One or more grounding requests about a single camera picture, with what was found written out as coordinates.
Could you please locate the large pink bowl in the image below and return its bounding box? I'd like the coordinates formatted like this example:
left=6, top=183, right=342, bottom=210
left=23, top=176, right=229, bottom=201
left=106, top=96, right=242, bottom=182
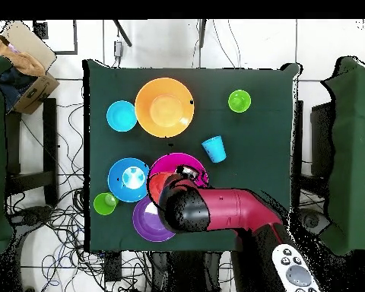
left=148, top=152, right=210, bottom=189

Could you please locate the large red bowl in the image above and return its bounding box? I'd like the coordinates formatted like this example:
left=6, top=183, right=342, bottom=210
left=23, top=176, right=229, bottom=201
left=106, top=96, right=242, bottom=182
left=148, top=172, right=173, bottom=204

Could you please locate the blue cup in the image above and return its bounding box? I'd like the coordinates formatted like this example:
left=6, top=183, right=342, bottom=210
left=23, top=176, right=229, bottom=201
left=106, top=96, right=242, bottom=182
left=201, top=135, right=227, bottom=164

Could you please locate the purple bowl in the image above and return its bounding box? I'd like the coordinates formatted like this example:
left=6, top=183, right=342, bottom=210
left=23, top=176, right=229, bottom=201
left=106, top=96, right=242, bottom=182
left=132, top=197, right=176, bottom=243

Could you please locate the large orange bowl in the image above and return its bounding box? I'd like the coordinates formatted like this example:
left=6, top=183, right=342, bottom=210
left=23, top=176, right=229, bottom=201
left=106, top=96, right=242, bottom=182
left=134, top=77, right=195, bottom=138

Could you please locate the medium blue bowl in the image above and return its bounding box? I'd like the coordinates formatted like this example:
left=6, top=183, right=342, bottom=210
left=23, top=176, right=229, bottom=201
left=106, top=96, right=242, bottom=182
left=107, top=157, right=151, bottom=203

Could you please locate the dark green table cloth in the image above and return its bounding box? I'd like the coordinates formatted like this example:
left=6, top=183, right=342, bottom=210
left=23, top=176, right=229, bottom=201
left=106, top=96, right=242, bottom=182
left=81, top=59, right=302, bottom=253

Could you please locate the green cup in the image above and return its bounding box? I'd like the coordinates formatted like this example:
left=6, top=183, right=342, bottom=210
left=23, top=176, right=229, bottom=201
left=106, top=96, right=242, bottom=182
left=227, top=89, right=252, bottom=114
left=93, top=192, right=120, bottom=217

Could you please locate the small light blue bowl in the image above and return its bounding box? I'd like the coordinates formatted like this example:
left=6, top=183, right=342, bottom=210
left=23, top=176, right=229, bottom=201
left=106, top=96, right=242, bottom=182
left=106, top=100, right=138, bottom=133

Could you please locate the black side furniture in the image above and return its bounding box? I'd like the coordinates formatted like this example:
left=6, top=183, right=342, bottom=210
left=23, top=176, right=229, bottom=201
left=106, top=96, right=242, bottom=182
left=309, top=101, right=335, bottom=177

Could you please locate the black tripod leg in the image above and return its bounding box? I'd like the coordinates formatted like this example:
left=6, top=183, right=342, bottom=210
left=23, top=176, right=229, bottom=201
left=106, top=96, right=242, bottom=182
left=112, top=19, right=133, bottom=48
left=198, top=19, right=207, bottom=48

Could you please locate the cardboard box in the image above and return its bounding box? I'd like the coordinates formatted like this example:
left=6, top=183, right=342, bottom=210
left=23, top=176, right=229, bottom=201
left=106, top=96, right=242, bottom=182
left=0, top=20, right=61, bottom=116

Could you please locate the brown cloth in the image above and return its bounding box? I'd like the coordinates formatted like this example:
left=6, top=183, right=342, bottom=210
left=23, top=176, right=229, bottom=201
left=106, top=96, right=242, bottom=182
left=0, top=30, right=46, bottom=77

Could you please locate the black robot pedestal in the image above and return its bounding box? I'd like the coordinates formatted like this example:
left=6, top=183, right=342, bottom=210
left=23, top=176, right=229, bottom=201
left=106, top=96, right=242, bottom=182
left=150, top=251, right=223, bottom=292

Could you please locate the black stool frame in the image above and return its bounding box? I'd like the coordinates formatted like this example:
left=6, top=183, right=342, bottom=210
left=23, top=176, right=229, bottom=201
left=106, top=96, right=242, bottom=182
left=5, top=97, right=59, bottom=208

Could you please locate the black square frame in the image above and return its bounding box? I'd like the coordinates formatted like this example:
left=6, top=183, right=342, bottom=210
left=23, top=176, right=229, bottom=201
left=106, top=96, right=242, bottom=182
left=33, top=19, right=78, bottom=56

